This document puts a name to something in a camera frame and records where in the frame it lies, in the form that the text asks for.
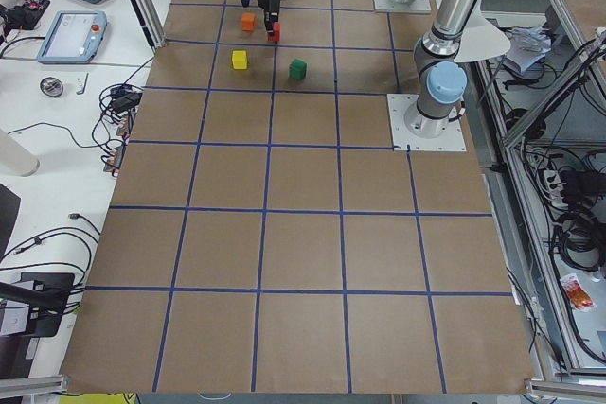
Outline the white power strip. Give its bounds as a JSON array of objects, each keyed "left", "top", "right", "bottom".
[{"left": 539, "top": 163, "right": 568, "bottom": 210}]

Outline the hex key tool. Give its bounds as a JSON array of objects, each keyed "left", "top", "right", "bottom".
[{"left": 76, "top": 73, "right": 89, "bottom": 96}]

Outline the orange wooden block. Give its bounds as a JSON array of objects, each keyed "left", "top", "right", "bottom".
[{"left": 241, "top": 12, "right": 256, "bottom": 32}]

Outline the yellow wooden block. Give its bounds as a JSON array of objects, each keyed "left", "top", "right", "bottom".
[{"left": 231, "top": 50, "right": 248, "bottom": 70}]

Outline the red snack packet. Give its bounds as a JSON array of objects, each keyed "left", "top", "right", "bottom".
[{"left": 560, "top": 273, "right": 595, "bottom": 311}]

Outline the green wooden block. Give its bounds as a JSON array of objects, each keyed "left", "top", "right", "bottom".
[{"left": 289, "top": 59, "right": 308, "bottom": 80}]

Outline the near teach pendant tablet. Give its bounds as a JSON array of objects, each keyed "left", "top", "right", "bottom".
[{"left": 36, "top": 10, "right": 107, "bottom": 64}]

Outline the red wooden block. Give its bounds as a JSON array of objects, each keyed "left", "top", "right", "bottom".
[{"left": 267, "top": 22, "right": 281, "bottom": 43}]

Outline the black monitor stand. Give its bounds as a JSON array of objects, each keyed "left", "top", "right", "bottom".
[{"left": 1, "top": 272, "right": 75, "bottom": 338}]

